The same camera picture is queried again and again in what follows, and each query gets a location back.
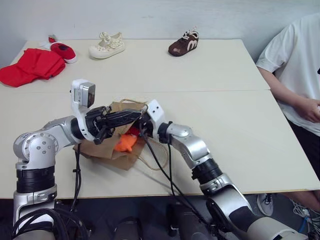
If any red child shoe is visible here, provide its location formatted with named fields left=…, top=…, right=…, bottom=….
left=49, top=42, right=78, bottom=65

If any person's bare hand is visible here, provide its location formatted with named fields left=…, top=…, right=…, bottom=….
left=294, top=99, right=320, bottom=124

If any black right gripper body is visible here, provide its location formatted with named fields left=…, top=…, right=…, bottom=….
left=138, top=116, right=155, bottom=138

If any short black right arm cable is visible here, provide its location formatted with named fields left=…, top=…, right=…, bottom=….
left=166, top=121, right=176, bottom=197

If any orange plush toy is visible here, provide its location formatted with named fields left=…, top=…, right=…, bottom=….
left=113, top=133, right=138, bottom=153

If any short-seen black left gripper finger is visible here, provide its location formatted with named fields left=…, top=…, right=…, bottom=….
left=93, top=126, right=113, bottom=146

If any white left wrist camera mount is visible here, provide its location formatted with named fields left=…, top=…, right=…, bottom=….
left=69, top=78, right=97, bottom=141

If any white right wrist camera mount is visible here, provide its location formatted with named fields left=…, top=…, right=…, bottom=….
left=145, top=99, right=166, bottom=139

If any small white red fabric item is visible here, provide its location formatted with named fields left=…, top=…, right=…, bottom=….
left=39, top=34, right=59, bottom=50

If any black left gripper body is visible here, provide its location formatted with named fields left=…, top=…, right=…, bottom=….
left=84, top=105, right=114, bottom=141

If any brown child shoe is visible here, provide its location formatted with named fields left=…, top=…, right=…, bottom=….
left=167, top=29, right=200, bottom=57

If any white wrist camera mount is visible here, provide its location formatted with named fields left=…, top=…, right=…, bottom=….
left=145, top=99, right=166, bottom=139
left=69, top=78, right=97, bottom=141

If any red cloth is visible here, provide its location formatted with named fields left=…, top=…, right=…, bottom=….
left=0, top=47, right=67, bottom=88

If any white cable bundle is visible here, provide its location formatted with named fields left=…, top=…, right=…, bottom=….
left=291, top=197, right=320, bottom=240

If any long black right arm cable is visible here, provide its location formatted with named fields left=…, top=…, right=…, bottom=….
left=139, top=126, right=213, bottom=227

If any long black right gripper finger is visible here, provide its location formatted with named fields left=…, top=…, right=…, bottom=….
left=96, top=109, right=144, bottom=130

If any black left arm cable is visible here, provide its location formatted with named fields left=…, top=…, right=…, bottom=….
left=69, top=142, right=83, bottom=212

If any black cable bundle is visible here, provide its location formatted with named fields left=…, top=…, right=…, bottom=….
left=10, top=206, right=89, bottom=240

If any person in white t-shirt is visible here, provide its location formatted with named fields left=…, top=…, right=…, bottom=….
left=255, top=12, right=320, bottom=213

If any brown paper bag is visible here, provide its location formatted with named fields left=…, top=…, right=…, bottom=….
left=72, top=99, right=169, bottom=172

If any grey sneaker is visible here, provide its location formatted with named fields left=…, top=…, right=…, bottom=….
left=256, top=192, right=275, bottom=217

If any cream dotted child shoe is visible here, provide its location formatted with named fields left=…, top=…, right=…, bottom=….
left=88, top=31, right=126, bottom=60

